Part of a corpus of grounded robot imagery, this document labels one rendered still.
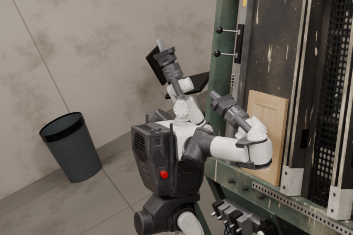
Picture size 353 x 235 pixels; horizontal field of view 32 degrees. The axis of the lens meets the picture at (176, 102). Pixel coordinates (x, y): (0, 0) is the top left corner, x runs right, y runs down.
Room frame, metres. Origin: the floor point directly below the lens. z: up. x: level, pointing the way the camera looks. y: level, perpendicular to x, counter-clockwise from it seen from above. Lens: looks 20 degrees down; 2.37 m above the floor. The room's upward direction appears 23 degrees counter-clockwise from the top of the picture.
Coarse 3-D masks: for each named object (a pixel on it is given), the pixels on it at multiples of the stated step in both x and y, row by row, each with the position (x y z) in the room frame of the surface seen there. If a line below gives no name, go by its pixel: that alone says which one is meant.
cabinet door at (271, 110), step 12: (252, 96) 2.88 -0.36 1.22; (264, 96) 2.79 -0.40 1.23; (252, 108) 2.86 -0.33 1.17; (264, 108) 2.77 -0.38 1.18; (276, 108) 2.68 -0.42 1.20; (264, 120) 2.75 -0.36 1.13; (276, 120) 2.66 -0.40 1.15; (276, 132) 2.64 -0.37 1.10; (276, 144) 2.62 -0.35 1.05; (276, 156) 2.60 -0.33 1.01; (276, 168) 2.58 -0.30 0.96; (276, 180) 2.56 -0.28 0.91
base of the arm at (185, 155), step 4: (196, 128) 2.41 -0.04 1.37; (200, 128) 2.39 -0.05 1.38; (204, 128) 2.38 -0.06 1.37; (204, 132) 2.37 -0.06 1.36; (208, 132) 2.37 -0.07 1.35; (212, 132) 2.37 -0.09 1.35; (192, 136) 2.44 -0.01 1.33; (188, 144) 2.42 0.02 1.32; (184, 156) 2.33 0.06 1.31; (188, 156) 2.31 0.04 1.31; (192, 156) 2.30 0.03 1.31; (184, 160) 2.35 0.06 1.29; (188, 160) 2.33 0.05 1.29; (192, 160) 2.30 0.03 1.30; (196, 160) 2.30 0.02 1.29; (200, 160) 2.30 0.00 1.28; (192, 164) 2.34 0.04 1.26; (196, 164) 2.31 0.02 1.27; (200, 164) 2.31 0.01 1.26; (200, 168) 2.35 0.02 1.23
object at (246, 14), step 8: (248, 0) 3.06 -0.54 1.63; (248, 8) 3.06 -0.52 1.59; (248, 16) 3.05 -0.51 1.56; (248, 24) 3.05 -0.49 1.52; (248, 32) 3.04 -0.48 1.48; (248, 40) 3.03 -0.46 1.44; (248, 48) 3.03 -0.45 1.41; (240, 64) 3.01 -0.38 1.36; (240, 72) 3.00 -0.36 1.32; (240, 80) 2.99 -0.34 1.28; (240, 88) 2.99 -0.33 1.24; (232, 96) 3.02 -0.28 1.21; (240, 96) 2.98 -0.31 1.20; (240, 104) 2.98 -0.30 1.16; (232, 128) 2.96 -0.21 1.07; (232, 136) 2.94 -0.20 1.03
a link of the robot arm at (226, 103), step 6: (228, 96) 2.59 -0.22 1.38; (216, 102) 2.54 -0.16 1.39; (222, 102) 2.55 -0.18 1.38; (228, 102) 2.55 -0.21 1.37; (234, 102) 2.56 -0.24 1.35; (216, 108) 2.55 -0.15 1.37; (222, 108) 2.52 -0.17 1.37; (228, 108) 2.52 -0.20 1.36; (234, 108) 2.50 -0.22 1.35; (240, 108) 2.50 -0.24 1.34; (222, 114) 2.53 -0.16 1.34; (228, 114) 2.49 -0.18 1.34; (234, 114) 2.48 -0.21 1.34; (228, 120) 2.49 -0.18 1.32
